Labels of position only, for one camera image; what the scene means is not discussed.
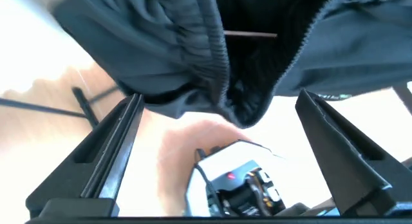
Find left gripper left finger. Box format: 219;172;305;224
25;93;146;218

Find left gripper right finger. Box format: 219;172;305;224
295;89;412;216

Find pink clothes hanger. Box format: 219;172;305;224
223;30;278;39

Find black shorts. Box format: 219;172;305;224
53;0;412;129

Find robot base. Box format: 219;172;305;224
185;139;339;218

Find black clothes rack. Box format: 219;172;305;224
0;85;120;129

